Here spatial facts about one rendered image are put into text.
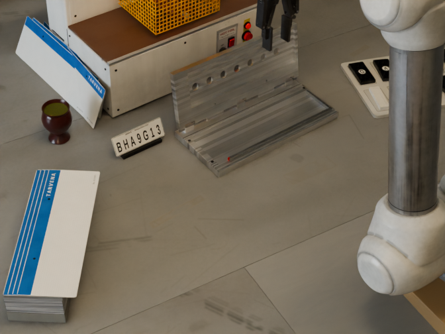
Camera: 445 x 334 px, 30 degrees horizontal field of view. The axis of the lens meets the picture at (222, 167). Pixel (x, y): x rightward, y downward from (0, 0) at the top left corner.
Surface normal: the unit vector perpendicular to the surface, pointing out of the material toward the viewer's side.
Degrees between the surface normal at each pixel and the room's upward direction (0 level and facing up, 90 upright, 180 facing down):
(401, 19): 101
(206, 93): 79
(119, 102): 90
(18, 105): 0
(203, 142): 0
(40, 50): 63
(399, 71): 89
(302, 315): 0
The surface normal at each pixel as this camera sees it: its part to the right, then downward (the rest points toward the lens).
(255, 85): 0.60, 0.41
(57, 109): 0.04, -0.73
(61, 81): -0.67, 0.04
